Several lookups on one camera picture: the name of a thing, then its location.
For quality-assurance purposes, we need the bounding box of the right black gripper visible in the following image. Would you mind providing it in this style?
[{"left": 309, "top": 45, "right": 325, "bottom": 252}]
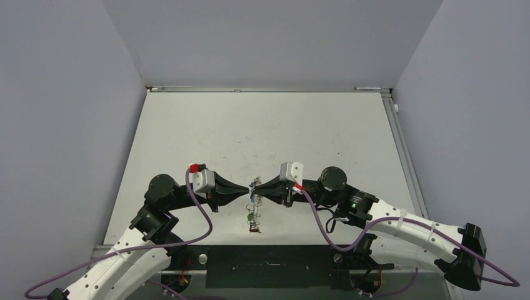
[{"left": 254, "top": 173, "right": 339, "bottom": 207}]

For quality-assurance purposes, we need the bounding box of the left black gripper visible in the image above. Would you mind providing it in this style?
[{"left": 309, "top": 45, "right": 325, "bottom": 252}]
[{"left": 166, "top": 172, "right": 249, "bottom": 212}]

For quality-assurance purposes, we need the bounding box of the grey metal keyring disc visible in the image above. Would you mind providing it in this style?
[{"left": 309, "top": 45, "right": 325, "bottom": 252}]
[{"left": 246, "top": 176, "right": 263, "bottom": 233}]

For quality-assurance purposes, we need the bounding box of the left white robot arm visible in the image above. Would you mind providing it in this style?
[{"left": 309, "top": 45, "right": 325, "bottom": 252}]
[{"left": 46, "top": 164, "right": 249, "bottom": 299}]

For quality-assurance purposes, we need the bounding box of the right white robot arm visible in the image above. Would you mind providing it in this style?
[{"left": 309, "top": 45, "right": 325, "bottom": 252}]
[{"left": 251, "top": 162, "right": 486, "bottom": 291}]

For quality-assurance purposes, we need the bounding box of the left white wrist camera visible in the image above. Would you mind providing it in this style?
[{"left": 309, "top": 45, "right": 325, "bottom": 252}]
[{"left": 189, "top": 164, "right": 216, "bottom": 194}]

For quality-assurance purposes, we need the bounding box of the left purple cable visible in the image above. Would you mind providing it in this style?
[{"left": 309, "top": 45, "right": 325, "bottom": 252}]
[{"left": 24, "top": 167, "right": 214, "bottom": 300}]

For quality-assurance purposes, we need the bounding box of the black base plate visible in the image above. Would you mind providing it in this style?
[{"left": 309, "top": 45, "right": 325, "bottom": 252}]
[{"left": 161, "top": 245, "right": 394, "bottom": 292}]

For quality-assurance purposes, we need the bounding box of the aluminium back rail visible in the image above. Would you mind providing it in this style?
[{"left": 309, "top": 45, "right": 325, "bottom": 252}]
[{"left": 146, "top": 86, "right": 392, "bottom": 94}]

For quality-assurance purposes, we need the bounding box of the aluminium rail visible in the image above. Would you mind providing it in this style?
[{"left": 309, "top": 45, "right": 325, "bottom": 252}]
[
  {"left": 381, "top": 91, "right": 458, "bottom": 272},
  {"left": 146, "top": 86, "right": 392, "bottom": 94}
]

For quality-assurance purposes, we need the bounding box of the aluminium right rail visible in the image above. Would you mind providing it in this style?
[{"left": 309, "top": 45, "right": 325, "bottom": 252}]
[{"left": 381, "top": 91, "right": 458, "bottom": 272}]

